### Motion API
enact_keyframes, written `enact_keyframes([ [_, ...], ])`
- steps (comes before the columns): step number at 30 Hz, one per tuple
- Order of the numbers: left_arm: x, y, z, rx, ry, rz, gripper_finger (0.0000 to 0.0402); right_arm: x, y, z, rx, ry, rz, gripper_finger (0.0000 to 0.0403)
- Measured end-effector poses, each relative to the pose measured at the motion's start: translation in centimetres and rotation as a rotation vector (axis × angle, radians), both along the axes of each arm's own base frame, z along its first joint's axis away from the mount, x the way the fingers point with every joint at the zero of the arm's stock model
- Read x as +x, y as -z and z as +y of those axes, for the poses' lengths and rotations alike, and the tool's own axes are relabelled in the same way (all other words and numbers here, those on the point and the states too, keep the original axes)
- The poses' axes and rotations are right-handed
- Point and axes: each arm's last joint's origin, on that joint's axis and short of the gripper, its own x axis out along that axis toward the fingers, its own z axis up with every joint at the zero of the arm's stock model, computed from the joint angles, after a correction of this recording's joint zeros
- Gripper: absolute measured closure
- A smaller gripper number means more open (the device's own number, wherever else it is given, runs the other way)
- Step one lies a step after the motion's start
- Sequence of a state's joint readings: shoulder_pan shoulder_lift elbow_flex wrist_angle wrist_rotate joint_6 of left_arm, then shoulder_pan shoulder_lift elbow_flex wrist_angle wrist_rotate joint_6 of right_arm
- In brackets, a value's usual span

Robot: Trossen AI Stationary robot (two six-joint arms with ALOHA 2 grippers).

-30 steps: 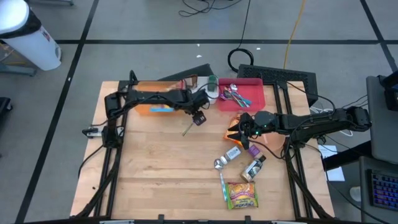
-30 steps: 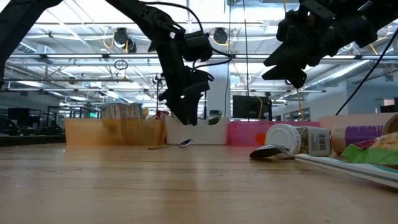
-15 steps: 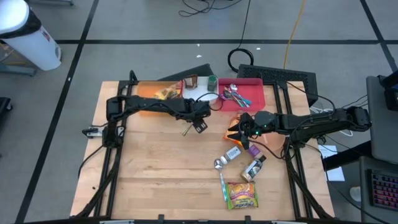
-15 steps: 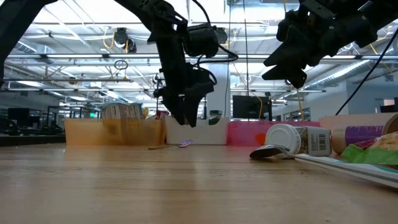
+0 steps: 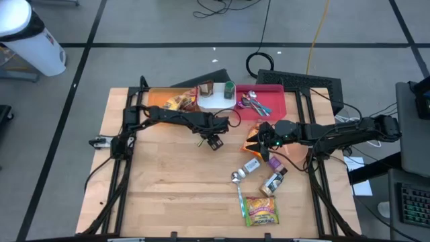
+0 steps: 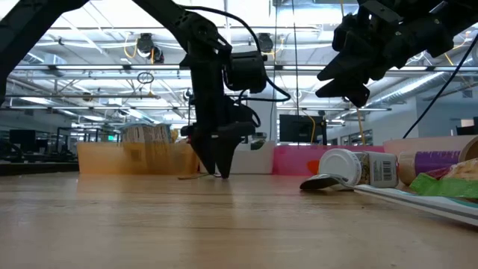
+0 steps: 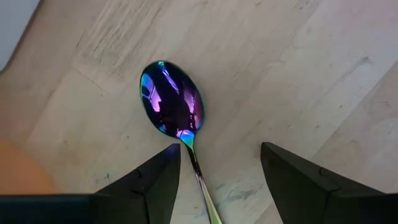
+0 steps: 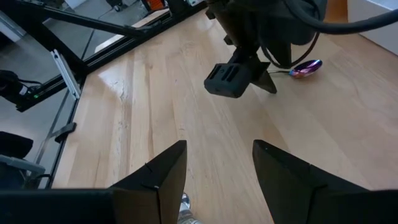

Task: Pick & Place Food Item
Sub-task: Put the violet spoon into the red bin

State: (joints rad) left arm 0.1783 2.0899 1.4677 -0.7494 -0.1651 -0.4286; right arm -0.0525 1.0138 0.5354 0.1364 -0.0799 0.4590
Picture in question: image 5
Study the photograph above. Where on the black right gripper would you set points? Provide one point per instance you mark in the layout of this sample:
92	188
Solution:
282	132

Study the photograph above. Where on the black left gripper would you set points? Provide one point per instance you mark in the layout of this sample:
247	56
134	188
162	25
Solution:
215	126

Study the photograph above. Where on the orange chicken ramen packet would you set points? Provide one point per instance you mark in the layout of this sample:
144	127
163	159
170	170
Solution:
248	136

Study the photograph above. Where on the white-lid spice jar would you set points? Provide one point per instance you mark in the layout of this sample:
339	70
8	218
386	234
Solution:
250	165

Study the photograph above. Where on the purple-label spice jar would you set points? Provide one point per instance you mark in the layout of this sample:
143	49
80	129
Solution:
276	164

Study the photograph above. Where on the purple yellow small spoon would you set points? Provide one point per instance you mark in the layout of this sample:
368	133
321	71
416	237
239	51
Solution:
248	102

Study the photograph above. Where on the black-lid spice jar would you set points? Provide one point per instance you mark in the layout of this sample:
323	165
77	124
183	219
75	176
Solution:
272	183

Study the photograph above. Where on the yellow blue ramen packet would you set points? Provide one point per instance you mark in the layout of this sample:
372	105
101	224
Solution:
184	99

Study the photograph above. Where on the green-lid spice jar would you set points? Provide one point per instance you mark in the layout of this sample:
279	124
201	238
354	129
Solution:
229	90

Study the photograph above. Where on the brown orange snack packet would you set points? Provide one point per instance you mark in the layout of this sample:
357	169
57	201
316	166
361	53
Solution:
205	89

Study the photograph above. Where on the yellow white ramen packet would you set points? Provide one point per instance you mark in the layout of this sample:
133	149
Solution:
171	104

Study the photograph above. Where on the green chili ramen packet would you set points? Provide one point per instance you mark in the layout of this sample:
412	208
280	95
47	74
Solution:
261	210

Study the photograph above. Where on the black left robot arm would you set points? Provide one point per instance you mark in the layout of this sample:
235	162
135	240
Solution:
174	117

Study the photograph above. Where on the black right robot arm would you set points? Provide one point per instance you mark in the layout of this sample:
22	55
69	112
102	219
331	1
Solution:
342	132

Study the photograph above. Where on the red plastic tray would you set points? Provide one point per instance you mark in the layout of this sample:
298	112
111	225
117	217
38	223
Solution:
275	107

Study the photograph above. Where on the white plastic bin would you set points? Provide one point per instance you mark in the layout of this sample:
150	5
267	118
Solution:
215	101

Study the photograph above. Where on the translucent peach bowl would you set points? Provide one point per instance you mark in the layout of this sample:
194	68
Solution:
297	153

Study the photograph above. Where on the silver iridescent spoon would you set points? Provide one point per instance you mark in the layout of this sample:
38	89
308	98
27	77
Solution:
252	94

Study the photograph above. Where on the black flat board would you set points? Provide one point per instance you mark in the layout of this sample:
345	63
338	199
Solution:
208	79

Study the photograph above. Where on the black perforated panel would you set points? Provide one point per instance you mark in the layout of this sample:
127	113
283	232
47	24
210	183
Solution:
299	80

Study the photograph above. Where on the translucent orange tray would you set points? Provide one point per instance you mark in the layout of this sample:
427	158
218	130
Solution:
156	95

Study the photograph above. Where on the white paper sheet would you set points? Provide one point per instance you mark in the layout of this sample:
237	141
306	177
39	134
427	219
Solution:
361	188

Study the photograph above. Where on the white computer mouse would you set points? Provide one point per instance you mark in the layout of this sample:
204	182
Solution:
383	209

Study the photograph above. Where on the grey desk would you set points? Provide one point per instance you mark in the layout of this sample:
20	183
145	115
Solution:
393	218

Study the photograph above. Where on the black box device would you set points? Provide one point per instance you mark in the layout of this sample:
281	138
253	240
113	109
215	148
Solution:
423	101

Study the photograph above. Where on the backlit keyboard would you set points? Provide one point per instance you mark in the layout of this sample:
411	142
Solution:
415	205

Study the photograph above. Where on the grey stand base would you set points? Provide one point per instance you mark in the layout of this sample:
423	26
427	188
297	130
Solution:
20	76

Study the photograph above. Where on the white trash can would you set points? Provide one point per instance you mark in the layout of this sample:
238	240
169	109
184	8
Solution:
30	43

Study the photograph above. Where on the black caster foot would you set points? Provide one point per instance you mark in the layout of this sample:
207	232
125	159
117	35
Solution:
5	116

